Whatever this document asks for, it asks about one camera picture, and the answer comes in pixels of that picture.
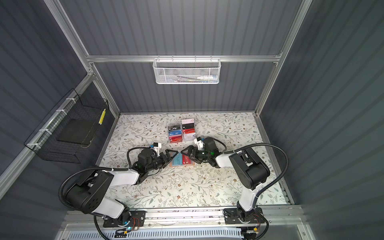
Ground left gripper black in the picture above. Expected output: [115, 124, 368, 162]
[145, 149, 177, 174]

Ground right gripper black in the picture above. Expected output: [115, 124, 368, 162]
[182, 146, 212, 163]

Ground teal card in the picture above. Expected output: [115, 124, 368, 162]
[172, 153, 183, 167]

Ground pink leather card wallet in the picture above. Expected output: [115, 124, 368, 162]
[170, 153, 195, 167]

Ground clear acrylic card display stand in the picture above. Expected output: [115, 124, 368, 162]
[167, 119, 197, 142]

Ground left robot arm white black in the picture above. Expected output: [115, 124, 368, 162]
[59, 144, 179, 227]

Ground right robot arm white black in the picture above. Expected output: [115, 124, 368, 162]
[181, 137, 271, 223]

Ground white VIP diamond card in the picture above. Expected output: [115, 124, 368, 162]
[183, 133, 197, 142]

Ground blue VIP card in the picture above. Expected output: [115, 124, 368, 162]
[169, 130, 182, 136]

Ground black VIP card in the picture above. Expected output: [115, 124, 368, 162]
[167, 125, 181, 132]

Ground pink VIP card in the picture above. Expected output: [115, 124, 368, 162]
[182, 119, 195, 125]

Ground yellow tag on basket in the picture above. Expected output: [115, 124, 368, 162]
[98, 109, 106, 125]

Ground pens in white basket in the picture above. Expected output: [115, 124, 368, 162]
[177, 75, 219, 83]

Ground white vented panel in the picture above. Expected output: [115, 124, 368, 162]
[67, 227, 244, 240]

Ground black pad in basket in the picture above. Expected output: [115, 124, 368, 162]
[57, 119, 99, 146]

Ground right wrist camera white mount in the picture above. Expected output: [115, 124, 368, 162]
[194, 137, 204, 151]

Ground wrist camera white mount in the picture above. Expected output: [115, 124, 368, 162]
[150, 143, 162, 155]
[194, 137, 204, 151]

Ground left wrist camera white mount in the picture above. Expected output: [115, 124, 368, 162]
[150, 143, 162, 155]

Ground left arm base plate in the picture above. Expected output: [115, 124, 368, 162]
[103, 211, 147, 228]

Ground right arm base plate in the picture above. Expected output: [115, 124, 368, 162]
[223, 208, 266, 225]

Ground white wire mesh basket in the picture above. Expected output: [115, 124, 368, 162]
[153, 58, 222, 85]

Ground black wire basket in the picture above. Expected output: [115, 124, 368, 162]
[24, 90, 109, 164]

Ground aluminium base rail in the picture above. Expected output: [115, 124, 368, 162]
[59, 205, 307, 231]

